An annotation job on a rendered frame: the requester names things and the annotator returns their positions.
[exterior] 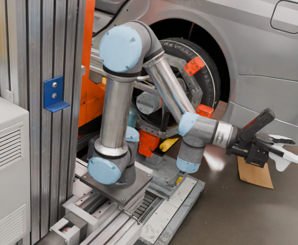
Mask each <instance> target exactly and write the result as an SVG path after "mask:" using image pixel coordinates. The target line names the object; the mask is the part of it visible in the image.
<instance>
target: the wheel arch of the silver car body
mask: <svg viewBox="0 0 298 245"><path fill-rule="evenodd" d="M192 22H193V23H195V24H194V28H193V31H192V35H191V38H190V41H192V42H194V43H195V44H198V45H199V47H202V49H204V50H205V51H206V52H207V53H208V54H209V55H210V56H211V58H212V59H213V61H214V63H215V64H216V67H217V69H218V71H219V75H220V79H221V81H220V82H221V96H220V101H223V102H226V103H227V107H226V110H225V112H224V115H223V116H222V118H221V120H220V121H222V120H223V118H224V116H225V114H226V112H227V109H228V106H229V102H230V97H231V73H230V68H229V64H228V61H227V58H226V56H225V53H224V51H223V49H222V47H221V45H220V44H219V42H218V41H217V39H216V38H215V37H214V36H213V34H212V33H211V32H210V31H208V30H207V29H206V28H205V27H204V26H202V25H201V24H199V23H197V22H195V21H192V20H190V19H187V18H183V17H165V18H161V19H158V20H156V21H154V22H152V23H150V24H149V25H148V26H149V27H150V28H151V29H152V31H153V32H154V34H155V35H156V37H157V39H158V40H161V39H165V38H171V37H173V38H174V37H176V38H181V37H183V39H187V38H188V34H189V31H190V27H191V24H192Z"/></svg>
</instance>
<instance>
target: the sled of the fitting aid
mask: <svg viewBox="0 0 298 245"><path fill-rule="evenodd" d="M187 175H188V173H186V172H183V171H181V170H180V171H179V173H178V174H177V175H176V176H175V177H174V179H173V180H172V181H171V182H170V183H169V184H168V185H167V186H164V185H162V184H160V183H158V182H156V181H154V180H151V181H150V185H149V186H148V187H147V188H146V190H147V191H149V192H151V193H153V194H155V195H157V196H159V197H161V198H163V199H165V200H167V201H169V200H170V199H171V197H172V196H173V195H174V193H175V192H176V191H177V190H178V188H179V187H180V186H181V184H182V183H183V182H184V180H185V179H186V178H187Z"/></svg>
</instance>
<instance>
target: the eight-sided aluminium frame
mask: <svg viewBox="0 0 298 245"><path fill-rule="evenodd" d="M164 57H165V59H166V61H167V63H168V64H169V65H171V66H174V67H177V68H178V69H179V71H180V73H181V75H182V77H183V79H184V80H185V82H186V84H187V86H188V88H189V90H190V92H191V93H192V95H193V97H192V101H191V105H192V106H193V108H194V110H195V111H196V108H197V107H198V106H199V105H200V102H201V99H202V95H203V92H202V89H201V88H200V86H199V84H198V83H197V81H196V79H195V77H194V75H192V76H189V75H188V73H187V72H186V70H185V69H184V66H185V65H186V64H187V62H186V61H185V60H183V59H181V58H178V57H175V56H172V55H169V54H166V53H164ZM130 107H132V108H135V106H134V104H133V102H131V105H130ZM135 109H136V108H135ZM135 127H137V128H138V129H139V128H140V129H142V130H144V131H146V132H148V133H151V134H153V135H155V136H157V137H159V138H162V139H167V138H168V137H171V136H173V135H175V134H177V133H178V127H179V126H178V125H177V126H175V127H172V128H170V129H168V130H166V131H167V132H166V135H160V134H159V129H160V127H158V126H156V125H153V124H151V123H149V122H147V121H144V120H142V118H141V117H140V115H139V113H137V117H136V124H135Z"/></svg>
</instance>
